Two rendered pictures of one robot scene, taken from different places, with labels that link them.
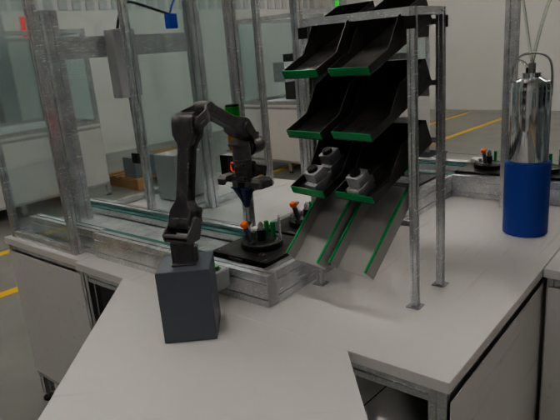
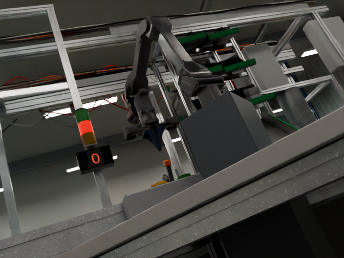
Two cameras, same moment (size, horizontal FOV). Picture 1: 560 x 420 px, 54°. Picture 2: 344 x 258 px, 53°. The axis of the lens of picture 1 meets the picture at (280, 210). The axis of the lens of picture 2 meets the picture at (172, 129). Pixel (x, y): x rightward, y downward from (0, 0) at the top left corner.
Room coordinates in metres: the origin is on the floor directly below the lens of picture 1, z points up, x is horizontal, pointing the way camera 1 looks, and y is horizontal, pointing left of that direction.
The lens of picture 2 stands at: (1.12, 1.01, 0.76)
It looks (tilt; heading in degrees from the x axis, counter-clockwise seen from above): 21 degrees up; 299
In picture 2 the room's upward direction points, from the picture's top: 22 degrees counter-clockwise
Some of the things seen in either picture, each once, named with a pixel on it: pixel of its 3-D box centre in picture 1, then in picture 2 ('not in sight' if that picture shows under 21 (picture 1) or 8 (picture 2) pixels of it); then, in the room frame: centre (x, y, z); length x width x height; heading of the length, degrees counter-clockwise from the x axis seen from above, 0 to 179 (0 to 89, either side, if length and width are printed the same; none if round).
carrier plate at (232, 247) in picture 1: (262, 247); not in sight; (1.72, 0.07, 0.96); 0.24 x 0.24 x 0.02; 50
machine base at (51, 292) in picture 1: (176, 282); not in sight; (2.76, 0.59, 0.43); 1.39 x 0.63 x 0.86; 140
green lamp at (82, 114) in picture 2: (232, 113); (82, 117); (1.94, 0.14, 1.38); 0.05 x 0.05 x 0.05
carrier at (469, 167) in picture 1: (489, 157); not in sight; (2.56, -1.01, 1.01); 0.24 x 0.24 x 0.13; 50
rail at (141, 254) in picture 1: (174, 261); (93, 232); (1.79, 0.38, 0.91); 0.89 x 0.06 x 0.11; 50
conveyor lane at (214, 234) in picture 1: (207, 245); not in sight; (1.94, 0.28, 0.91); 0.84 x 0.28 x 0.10; 50
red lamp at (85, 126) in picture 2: not in sight; (85, 129); (1.94, 0.14, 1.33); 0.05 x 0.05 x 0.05
